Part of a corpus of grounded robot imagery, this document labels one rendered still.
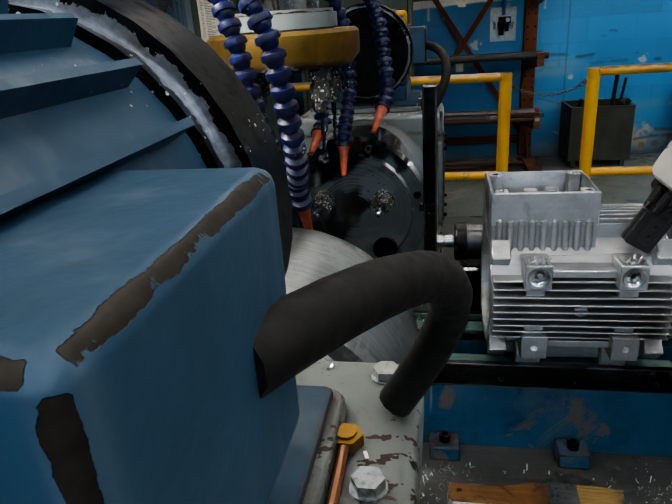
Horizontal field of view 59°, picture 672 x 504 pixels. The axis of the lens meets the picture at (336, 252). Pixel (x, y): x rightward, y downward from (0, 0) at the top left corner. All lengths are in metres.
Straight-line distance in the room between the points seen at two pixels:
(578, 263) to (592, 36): 5.19
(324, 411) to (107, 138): 0.17
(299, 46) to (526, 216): 0.32
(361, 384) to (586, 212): 0.46
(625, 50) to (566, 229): 5.27
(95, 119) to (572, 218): 0.62
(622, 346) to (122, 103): 0.65
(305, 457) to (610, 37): 5.74
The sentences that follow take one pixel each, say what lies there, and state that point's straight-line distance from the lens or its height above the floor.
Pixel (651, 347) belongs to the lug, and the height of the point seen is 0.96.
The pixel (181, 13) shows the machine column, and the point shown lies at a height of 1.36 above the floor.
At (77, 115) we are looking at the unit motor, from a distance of 0.17.
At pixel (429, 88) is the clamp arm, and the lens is 0.85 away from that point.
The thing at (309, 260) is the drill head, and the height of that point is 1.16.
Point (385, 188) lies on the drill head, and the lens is 0.97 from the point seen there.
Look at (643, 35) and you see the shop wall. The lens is 5.99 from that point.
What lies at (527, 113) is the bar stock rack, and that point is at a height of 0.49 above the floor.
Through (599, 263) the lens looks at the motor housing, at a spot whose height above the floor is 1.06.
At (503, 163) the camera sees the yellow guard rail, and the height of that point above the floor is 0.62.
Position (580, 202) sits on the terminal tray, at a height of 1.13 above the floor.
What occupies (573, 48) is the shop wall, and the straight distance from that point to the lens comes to 5.85.
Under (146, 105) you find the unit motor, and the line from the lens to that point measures 0.20.
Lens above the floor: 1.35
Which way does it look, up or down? 22 degrees down
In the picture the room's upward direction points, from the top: 4 degrees counter-clockwise
